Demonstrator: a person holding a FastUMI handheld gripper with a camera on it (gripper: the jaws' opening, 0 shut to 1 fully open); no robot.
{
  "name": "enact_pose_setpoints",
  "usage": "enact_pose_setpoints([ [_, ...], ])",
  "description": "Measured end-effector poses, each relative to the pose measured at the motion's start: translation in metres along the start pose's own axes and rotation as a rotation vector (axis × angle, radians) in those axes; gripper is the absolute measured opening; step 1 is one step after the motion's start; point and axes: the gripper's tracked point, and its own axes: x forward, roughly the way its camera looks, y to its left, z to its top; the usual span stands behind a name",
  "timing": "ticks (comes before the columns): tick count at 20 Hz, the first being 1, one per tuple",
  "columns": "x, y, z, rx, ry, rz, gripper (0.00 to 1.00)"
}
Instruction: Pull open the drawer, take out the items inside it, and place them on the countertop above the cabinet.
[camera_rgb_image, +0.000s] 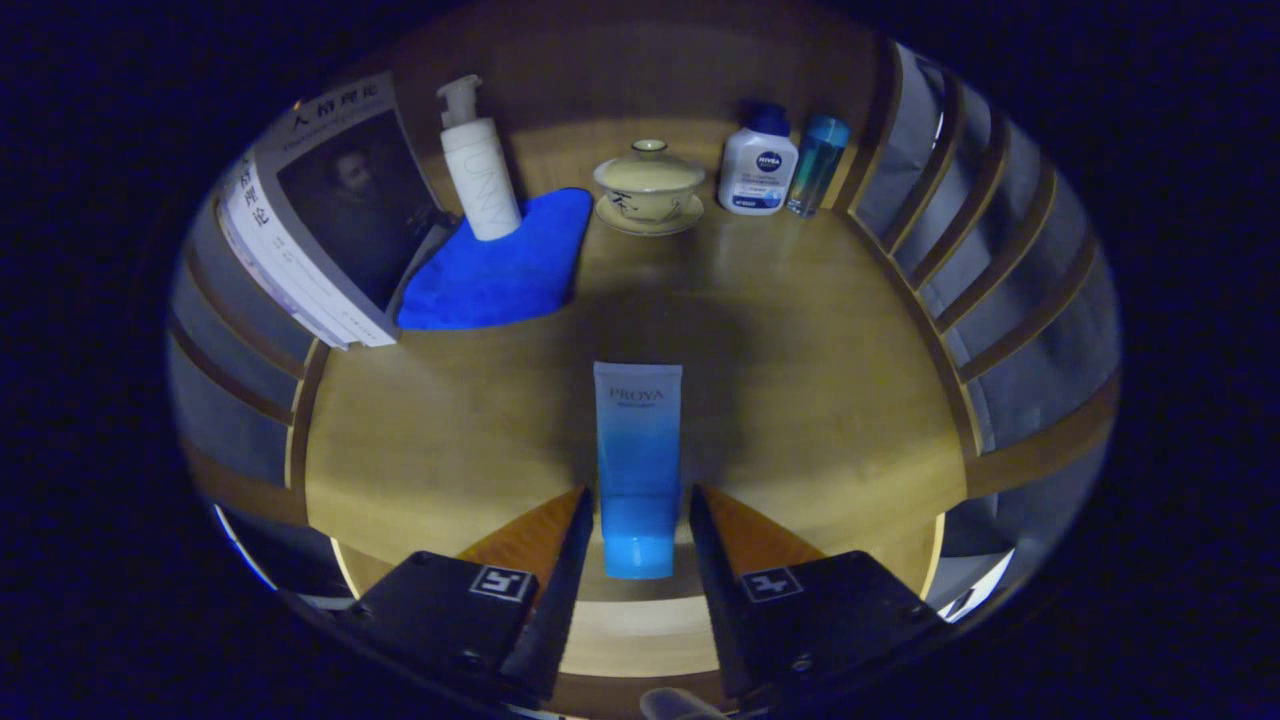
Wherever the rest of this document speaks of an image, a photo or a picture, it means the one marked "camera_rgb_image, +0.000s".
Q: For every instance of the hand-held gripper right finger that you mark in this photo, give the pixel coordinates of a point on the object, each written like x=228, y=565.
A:
x=830, y=615

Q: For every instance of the blue gradient tube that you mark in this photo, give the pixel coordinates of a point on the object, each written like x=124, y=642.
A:
x=638, y=460

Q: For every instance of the white lotion bottle blue cap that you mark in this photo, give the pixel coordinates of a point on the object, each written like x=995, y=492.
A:
x=757, y=170

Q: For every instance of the lidded ceramic tea bowl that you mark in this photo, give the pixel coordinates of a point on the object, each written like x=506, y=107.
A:
x=650, y=185

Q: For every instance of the slim teal bottle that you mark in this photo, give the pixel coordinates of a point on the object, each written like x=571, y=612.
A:
x=815, y=170

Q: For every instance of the white book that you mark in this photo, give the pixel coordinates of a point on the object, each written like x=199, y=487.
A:
x=285, y=297

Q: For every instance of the wooden cabinet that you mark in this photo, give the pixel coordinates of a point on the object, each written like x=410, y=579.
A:
x=620, y=70

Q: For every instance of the white pump bottle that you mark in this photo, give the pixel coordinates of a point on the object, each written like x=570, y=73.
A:
x=482, y=180

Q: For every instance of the wooden countertop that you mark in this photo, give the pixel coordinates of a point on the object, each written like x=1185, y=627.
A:
x=800, y=400

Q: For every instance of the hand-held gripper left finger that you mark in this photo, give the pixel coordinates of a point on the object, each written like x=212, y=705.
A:
x=450, y=610

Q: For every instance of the book with dark portrait cover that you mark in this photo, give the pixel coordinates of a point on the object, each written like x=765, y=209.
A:
x=350, y=200

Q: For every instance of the blue cloth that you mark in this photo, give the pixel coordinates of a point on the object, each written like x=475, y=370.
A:
x=500, y=275

